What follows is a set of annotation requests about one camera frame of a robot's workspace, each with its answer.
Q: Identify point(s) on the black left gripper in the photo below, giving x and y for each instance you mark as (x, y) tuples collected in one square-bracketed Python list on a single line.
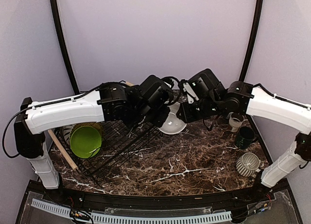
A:
[(161, 119)]

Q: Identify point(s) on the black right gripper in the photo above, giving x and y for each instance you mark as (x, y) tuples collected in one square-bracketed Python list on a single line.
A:
[(186, 115)]

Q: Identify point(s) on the beige patterned bowl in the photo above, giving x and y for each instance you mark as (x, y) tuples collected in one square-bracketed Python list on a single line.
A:
[(173, 125)]

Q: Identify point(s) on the yellow ribbed plate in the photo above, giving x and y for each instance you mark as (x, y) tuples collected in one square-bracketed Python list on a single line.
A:
[(95, 125)]

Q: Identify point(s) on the white steel tumbler cup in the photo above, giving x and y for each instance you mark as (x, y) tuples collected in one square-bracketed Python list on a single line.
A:
[(235, 122)]

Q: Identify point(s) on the dark green mug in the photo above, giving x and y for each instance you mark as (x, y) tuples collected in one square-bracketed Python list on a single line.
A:
[(245, 137)]

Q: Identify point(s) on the black white striped plate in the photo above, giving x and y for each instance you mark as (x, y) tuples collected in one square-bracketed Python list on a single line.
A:
[(66, 133)]

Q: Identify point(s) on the striped round mug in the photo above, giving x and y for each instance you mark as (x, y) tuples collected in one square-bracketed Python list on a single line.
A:
[(248, 165)]

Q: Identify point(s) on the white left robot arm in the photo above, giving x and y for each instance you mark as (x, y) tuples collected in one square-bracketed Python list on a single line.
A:
[(111, 101)]

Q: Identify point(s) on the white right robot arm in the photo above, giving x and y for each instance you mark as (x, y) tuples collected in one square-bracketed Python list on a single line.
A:
[(208, 97)]

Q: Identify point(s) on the bright green plate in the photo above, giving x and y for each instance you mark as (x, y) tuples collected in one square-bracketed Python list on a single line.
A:
[(85, 141)]

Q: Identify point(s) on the black wire dish rack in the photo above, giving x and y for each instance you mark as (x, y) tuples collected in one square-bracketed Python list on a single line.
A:
[(120, 145)]

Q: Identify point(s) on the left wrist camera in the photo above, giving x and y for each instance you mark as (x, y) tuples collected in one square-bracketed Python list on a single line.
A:
[(173, 84)]

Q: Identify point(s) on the wooden rack handle near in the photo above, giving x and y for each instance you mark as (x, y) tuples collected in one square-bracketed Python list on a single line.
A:
[(62, 150)]

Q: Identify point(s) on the black front rail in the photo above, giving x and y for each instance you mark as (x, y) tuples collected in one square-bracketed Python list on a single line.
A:
[(91, 200)]

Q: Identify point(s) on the black frame post left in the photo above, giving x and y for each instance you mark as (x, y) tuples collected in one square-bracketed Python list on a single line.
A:
[(63, 46)]

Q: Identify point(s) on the black frame post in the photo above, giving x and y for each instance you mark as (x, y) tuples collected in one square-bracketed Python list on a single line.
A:
[(252, 40), (63, 46)]

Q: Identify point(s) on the white slotted cable duct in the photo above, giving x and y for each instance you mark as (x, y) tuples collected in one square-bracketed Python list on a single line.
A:
[(132, 218)]

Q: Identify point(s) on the black frame post right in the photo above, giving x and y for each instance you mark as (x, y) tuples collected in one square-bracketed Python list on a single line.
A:
[(252, 40)]

